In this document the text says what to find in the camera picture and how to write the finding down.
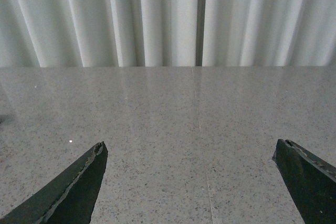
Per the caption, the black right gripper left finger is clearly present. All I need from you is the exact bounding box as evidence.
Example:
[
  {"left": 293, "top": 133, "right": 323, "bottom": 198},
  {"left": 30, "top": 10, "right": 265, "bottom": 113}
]
[{"left": 1, "top": 142, "right": 108, "bottom": 223}]

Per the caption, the white pleated curtain right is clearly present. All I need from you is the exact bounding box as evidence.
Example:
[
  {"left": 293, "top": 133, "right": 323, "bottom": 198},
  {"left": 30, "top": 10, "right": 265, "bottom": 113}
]
[{"left": 202, "top": 0, "right": 335, "bottom": 66}]

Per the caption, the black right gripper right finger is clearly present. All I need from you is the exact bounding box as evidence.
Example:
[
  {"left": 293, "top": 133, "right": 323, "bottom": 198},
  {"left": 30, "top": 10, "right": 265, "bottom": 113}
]
[{"left": 272, "top": 139, "right": 335, "bottom": 223}]

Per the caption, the white pleated curtain left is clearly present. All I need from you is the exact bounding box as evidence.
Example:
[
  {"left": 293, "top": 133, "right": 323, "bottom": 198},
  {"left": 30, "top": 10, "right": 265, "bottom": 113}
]
[{"left": 1, "top": 0, "right": 197, "bottom": 67}]

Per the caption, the white pleated curtain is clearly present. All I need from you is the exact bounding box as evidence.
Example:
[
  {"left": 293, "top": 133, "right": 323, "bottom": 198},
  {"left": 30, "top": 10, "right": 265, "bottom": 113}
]
[
  {"left": 1, "top": 0, "right": 197, "bottom": 67},
  {"left": 202, "top": 0, "right": 335, "bottom": 66}
]

